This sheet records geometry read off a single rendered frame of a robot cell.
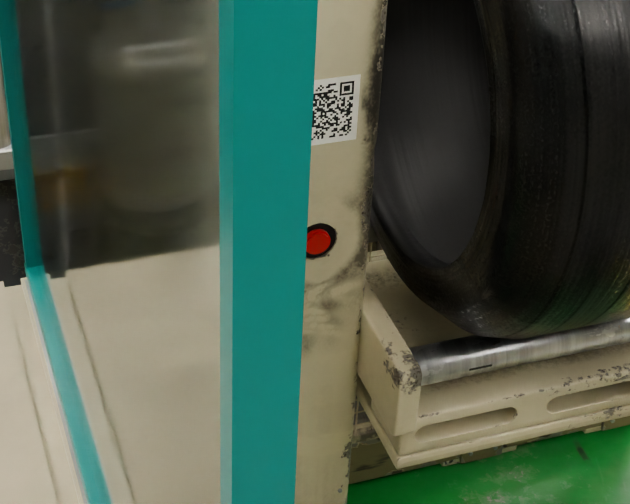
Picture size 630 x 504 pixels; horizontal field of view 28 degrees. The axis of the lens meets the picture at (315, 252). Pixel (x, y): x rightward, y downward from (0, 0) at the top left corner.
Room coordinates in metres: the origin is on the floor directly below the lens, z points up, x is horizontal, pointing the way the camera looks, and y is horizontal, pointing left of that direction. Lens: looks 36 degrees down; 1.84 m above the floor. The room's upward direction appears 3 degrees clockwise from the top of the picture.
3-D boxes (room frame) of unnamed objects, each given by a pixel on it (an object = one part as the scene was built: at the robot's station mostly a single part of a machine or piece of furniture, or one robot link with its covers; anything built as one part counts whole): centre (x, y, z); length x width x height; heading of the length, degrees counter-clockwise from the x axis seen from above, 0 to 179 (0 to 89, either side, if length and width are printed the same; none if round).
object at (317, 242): (1.11, 0.00, 1.06); 0.03 x 0.02 x 0.03; 111
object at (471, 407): (1.14, -0.26, 0.84); 0.36 x 0.09 x 0.06; 111
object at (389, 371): (1.21, -0.04, 0.90); 0.40 x 0.03 x 0.10; 21
